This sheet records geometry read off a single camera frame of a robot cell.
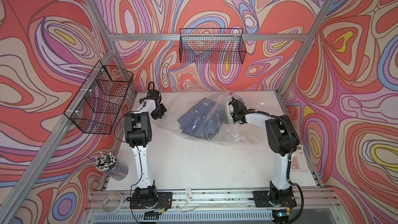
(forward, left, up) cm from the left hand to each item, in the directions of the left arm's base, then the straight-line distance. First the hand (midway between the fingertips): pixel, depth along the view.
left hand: (164, 114), depth 107 cm
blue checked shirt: (-10, -27, +7) cm, 29 cm away
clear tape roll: (-56, +14, 0) cm, 58 cm away
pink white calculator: (-34, -80, +1) cm, 87 cm away
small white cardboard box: (-50, -20, 0) cm, 54 cm away
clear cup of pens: (-40, +16, +16) cm, 46 cm away
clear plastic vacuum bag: (-29, -39, +24) cm, 54 cm away
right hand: (-9, -38, +2) cm, 39 cm away
